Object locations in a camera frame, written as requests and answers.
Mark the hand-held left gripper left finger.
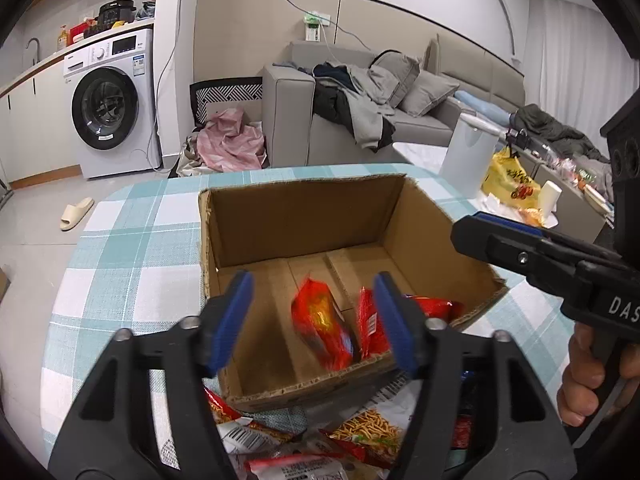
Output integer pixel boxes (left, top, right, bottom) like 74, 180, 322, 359
47, 270, 256, 480

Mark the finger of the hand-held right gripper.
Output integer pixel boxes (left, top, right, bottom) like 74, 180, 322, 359
451, 212, 596, 306
542, 227, 623, 263

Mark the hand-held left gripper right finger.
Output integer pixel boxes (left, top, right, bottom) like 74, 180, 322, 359
372, 271, 578, 480

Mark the brown cardboard box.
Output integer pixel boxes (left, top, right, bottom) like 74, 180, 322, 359
197, 174, 508, 413

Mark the person's right hand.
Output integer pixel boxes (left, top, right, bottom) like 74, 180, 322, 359
556, 320, 626, 428

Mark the white paper cup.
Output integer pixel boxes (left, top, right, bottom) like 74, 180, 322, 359
539, 180, 565, 216

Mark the yellow plastic bag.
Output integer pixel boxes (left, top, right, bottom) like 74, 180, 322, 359
481, 146, 542, 211

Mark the pile of colourful wrappers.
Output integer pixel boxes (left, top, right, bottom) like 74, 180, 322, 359
542, 152, 608, 191

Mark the white striped snack packet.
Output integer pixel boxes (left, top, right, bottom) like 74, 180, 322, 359
367, 377, 426, 413

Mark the white cylindrical appliance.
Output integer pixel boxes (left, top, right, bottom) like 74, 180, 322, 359
440, 112, 501, 190

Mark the noodle stick print packet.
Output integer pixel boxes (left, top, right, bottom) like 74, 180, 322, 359
320, 407, 406, 468

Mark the dark green blanket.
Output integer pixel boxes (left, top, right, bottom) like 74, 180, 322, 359
512, 104, 611, 163

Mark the red packet with barcode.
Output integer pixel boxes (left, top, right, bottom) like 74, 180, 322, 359
202, 385, 296, 456

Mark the dark red snack packet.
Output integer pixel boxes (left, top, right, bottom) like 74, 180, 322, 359
450, 367, 476, 453

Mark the light blue pillow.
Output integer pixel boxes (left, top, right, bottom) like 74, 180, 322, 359
454, 91, 516, 123

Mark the white curtain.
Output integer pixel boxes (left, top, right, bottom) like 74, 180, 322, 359
520, 0, 638, 161

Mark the red white snack packet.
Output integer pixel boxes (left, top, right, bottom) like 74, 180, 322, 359
244, 455, 351, 480

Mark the grey pillow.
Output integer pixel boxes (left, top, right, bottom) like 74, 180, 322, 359
400, 70, 460, 117
372, 52, 421, 108

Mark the pink cloth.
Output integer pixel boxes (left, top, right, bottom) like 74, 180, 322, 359
196, 107, 266, 172

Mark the grey hoodie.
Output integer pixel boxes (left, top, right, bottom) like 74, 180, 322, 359
345, 62, 401, 152

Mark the beige slipper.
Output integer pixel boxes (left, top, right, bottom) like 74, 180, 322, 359
60, 197, 95, 231

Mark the grey sofa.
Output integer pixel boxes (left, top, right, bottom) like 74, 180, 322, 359
262, 34, 616, 201

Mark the black clothing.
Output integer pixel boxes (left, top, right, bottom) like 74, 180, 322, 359
312, 62, 361, 126

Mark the white washing machine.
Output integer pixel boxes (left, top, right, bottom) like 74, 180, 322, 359
62, 27, 163, 180

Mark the black white patterned basket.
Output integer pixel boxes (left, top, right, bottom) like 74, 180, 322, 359
190, 76, 264, 128

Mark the white kitchen counter cabinet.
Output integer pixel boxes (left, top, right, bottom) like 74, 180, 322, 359
0, 20, 156, 186

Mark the black pressure cooker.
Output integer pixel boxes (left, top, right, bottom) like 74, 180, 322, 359
95, 0, 137, 31

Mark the white green wall socket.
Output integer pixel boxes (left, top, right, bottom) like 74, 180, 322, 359
302, 11, 331, 42

